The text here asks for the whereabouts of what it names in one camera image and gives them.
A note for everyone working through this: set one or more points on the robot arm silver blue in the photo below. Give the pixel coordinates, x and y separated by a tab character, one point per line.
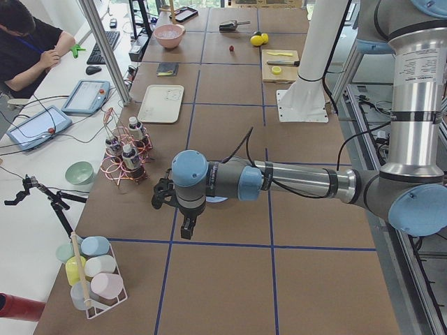
408	190

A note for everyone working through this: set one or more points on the yellow plastic knife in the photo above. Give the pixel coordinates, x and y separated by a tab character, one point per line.
284	54

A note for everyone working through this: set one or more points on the dark drink bottle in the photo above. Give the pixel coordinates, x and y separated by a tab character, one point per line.
135	129
113	146
131	158

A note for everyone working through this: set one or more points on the aluminium frame post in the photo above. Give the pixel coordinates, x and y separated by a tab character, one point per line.
96	26

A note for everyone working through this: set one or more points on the blue plastic cup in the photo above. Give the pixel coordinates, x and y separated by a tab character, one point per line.
95	246

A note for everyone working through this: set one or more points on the seated person black shirt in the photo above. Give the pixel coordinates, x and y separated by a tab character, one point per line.
30	49

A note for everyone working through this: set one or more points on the black handled knife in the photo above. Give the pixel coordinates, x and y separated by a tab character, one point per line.
284	63

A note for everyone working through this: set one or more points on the pink plastic cup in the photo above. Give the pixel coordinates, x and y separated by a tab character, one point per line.
107	286

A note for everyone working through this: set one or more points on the half lemon slice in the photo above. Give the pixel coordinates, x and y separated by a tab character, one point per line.
276	70

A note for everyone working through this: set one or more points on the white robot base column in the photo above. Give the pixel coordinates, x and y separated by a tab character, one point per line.
304	101

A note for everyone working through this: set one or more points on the white plastic cup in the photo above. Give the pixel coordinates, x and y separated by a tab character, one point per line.
100	264

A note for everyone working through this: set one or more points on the copper wire bottle rack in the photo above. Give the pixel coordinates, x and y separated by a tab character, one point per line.
113	167

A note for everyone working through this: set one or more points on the blue ceramic plate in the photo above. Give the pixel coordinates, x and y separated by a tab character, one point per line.
215	199

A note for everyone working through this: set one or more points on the pink bowl with ice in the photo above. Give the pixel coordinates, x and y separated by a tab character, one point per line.
169	35

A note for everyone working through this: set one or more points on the cream rectangular tray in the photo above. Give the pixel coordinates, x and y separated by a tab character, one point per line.
161	104

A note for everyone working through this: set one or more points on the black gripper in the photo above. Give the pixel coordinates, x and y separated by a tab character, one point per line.
191	213

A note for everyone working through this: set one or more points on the blue teach pendant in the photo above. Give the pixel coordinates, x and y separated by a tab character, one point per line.
39	128
87	97

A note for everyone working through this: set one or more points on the yellow plastic cup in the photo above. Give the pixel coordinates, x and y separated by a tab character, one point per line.
72	272

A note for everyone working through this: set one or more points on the dark grey folded cloth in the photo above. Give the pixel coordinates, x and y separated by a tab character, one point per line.
167	69

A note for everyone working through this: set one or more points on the green ceramic bowl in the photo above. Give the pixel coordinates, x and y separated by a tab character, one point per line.
80	173

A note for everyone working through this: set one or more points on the yellow lemon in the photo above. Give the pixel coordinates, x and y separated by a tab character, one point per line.
257	40
265	38

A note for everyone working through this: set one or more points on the red cylinder bottle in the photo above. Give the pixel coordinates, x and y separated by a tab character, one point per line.
20	308

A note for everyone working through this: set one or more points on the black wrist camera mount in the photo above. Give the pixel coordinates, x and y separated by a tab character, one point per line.
164	192

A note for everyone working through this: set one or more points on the black computer mouse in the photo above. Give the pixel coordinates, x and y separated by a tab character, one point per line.
90	70

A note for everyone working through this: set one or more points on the wooden cutting board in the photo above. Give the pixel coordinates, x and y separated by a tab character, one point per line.
288	74

